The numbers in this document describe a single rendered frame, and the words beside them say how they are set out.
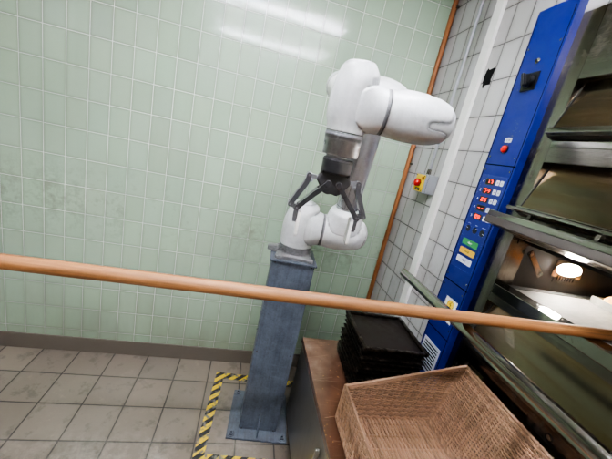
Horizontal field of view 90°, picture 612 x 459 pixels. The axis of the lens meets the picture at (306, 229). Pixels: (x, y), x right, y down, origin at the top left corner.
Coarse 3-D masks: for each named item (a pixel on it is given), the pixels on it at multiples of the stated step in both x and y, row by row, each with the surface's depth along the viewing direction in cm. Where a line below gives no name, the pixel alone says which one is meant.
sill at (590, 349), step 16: (496, 288) 112; (512, 288) 111; (512, 304) 105; (528, 304) 99; (544, 320) 93; (560, 320) 91; (560, 336) 88; (576, 336) 84; (592, 352) 80; (608, 352) 77; (608, 368) 76
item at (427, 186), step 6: (420, 174) 162; (426, 174) 157; (426, 180) 157; (432, 180) 157; (414, 186) 165; (420, 186) 160; (426, 186) 158; (432, 186) 158; (420, 192) 160; (426, 192) 159; (432, 192) 159
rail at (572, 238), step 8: (496, 216) 100; (504, 216) 97; (512, 216) 94; (520, 224) 91; (528, 224) 88; (536, 224) 86; (544, 232) 83; (552, 232) 81; (560, 232) 79; (568, 240) 77; (576, 240) 75; (584, 240) 73; (592, 240) 72; (592, 248) 71; (600, 248) 70; (608, 248) 68
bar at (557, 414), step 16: (400, 272) 108; (416, 288) 97; (432, 304) 88; (464, 336) 74; (480, 336) 71; (496, 352) 66; (512, 368) 62; (528, 384) 58; (544, 400) 54; (560, 416) 51; (576, 432) 49; (592, 448) 46
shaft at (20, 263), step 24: (0, 264) 56; (24, 264) 57; (48, 264) 57; (72, 264) 59; (168, 288) 62; (192, 288) 62; (216, 288) 63; (240, 288) 64; (264, 288) 65; (384, 312) 70; (408, 312) 71; (432, 312) 72; (456, 312) 74; (600, 336) 82
